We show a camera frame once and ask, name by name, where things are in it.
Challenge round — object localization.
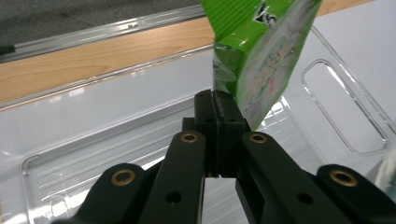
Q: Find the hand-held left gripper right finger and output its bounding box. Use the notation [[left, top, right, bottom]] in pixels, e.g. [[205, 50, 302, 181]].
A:
[[213, 90, 251, 178]]

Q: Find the metal rail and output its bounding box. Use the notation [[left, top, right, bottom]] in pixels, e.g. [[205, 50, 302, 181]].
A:
[[0, 4, 206, 64]]

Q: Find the green snack packet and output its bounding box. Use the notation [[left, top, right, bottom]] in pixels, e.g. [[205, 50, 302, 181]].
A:
[[199, 0, 323, 132]]

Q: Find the clear plastic bin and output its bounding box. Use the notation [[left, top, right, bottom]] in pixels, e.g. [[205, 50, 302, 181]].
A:
[[0, 26, 396, 224]]

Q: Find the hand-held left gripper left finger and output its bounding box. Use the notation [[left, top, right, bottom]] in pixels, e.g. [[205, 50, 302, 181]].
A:
[[182, 89, 220, 177]]

